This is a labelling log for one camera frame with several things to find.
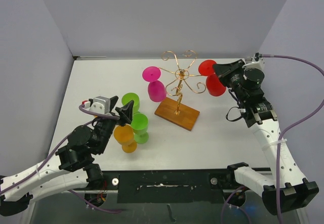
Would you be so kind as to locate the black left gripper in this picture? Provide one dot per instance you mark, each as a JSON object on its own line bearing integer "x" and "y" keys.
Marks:
{"x": 125, "y": 113}

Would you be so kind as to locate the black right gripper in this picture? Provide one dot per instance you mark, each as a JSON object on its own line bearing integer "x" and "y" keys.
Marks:
{"x": 222, "y": 71}

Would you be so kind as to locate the red plastic wine glass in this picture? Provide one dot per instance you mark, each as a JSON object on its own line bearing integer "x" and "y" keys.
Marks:
{"x": 214, "y": 86}

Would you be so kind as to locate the pink plastic wine glass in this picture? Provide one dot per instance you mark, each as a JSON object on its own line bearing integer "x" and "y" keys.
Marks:
{"x": 156, "y": 89}

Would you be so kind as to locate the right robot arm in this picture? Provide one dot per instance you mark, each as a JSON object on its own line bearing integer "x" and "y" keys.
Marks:
{"x": 290, "y": 189}

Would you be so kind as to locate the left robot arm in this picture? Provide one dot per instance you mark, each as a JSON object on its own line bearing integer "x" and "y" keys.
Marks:
{"x": 70, "y": 165}

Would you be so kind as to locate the orange wine glass front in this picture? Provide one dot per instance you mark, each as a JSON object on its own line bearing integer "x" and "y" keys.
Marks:
{"x": 124, "y": 135}

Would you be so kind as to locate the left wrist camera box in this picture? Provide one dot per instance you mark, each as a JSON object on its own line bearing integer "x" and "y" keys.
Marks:
{"x": 98, "y": 105}

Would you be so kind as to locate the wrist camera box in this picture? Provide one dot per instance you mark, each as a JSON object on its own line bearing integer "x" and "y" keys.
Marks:
{"x": 256, "y": 61}
{"x": 98, "y": 105}

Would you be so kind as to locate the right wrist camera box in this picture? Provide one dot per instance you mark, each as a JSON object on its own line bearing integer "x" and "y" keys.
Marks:
{"x": 256, "y": 61}

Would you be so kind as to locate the gold wire wine glass rack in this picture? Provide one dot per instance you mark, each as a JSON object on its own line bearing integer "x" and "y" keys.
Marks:
{"x": 171, "y": 108}

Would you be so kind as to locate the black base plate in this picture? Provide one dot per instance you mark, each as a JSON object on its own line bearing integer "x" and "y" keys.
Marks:
{"x": 164, "y": 186}

